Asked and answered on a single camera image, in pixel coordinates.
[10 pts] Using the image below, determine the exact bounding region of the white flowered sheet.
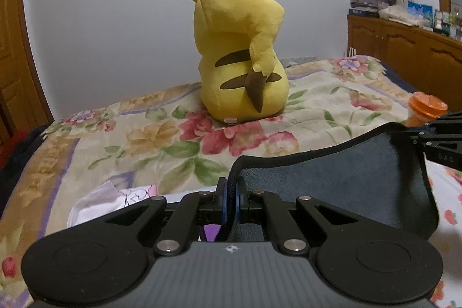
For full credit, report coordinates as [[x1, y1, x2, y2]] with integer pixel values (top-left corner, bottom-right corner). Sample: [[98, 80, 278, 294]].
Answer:
[[425, 161, 462, 308]]

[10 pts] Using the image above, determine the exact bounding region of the dark grey towel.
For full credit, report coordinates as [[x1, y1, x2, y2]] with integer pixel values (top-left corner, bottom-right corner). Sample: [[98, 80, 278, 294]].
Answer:
[[202, 122, 439, 244]]

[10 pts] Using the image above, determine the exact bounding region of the yellow plush toy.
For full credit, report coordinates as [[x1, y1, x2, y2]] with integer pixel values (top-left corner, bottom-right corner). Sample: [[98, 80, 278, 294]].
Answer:
[[163, 0, 289, 124]]

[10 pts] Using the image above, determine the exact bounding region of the blue picture card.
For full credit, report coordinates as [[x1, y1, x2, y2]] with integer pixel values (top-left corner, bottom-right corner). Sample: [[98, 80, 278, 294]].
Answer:
[[407, 1, 434, 31]]

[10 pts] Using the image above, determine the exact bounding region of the purple object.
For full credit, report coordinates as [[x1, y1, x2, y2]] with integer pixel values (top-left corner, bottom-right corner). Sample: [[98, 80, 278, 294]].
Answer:
[[203, 224, 221, 243]]

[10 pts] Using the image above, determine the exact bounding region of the beige folded cloth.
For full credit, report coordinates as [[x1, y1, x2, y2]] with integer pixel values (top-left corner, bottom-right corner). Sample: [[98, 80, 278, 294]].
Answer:
[[378, 4, 411, 22]]

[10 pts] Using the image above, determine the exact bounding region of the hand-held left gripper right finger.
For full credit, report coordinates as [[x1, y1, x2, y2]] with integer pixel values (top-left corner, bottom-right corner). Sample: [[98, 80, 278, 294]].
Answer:
[[235, 181, 359, 254]]

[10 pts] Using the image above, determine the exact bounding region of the wooden door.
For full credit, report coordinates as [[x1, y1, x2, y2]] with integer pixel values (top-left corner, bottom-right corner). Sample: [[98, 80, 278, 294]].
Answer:
[[0, 0, 55, 137]]

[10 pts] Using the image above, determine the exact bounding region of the white pink printed cloth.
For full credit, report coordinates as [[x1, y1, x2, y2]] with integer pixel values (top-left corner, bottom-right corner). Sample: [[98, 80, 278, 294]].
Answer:
[[67, 184, 159, 226]]

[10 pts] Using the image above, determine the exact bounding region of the floral blanket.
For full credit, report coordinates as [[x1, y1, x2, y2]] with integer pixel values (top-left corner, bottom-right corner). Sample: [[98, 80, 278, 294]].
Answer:
[[0, 55, 432, 308]]

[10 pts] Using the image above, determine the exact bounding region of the wooden cabinet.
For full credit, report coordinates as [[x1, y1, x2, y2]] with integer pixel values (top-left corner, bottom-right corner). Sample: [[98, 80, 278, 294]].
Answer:
[[346, 14, 462, 114]]

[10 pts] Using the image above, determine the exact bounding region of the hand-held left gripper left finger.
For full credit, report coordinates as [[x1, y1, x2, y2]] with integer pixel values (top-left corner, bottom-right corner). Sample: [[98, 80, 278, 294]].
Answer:
[[105, 178, 228, 257]]

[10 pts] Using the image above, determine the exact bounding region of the row of small bottles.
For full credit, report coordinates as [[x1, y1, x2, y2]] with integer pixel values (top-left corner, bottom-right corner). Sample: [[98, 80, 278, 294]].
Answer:
[[433, 7, 462, 39]]

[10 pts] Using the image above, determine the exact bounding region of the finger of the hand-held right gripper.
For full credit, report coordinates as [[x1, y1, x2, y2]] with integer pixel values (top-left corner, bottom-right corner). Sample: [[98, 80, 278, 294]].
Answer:
[[392, 128, 462, 172], [426, 112, 462, 131]]

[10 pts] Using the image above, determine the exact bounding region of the orange lidded cup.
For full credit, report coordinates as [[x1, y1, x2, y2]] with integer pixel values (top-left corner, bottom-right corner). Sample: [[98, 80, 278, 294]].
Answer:
[[407, 92, 449, 127]]

